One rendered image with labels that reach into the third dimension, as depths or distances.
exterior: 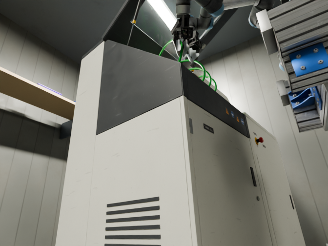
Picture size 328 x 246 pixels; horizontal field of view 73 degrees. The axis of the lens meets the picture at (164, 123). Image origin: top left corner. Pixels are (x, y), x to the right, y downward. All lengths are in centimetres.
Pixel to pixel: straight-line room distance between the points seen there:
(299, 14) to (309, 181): 214
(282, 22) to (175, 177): 61
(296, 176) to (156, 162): 213
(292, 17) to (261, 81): 240
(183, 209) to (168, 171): 14
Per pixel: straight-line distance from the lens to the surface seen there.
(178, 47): 129
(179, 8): 128
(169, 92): 91
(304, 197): 278
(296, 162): 282
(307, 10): 87
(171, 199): 79
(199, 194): 77
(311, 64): 80
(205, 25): 158
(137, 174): 91
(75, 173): 132
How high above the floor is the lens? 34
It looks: 25 degrees up
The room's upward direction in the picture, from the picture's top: 3 degrees counter-clockwise
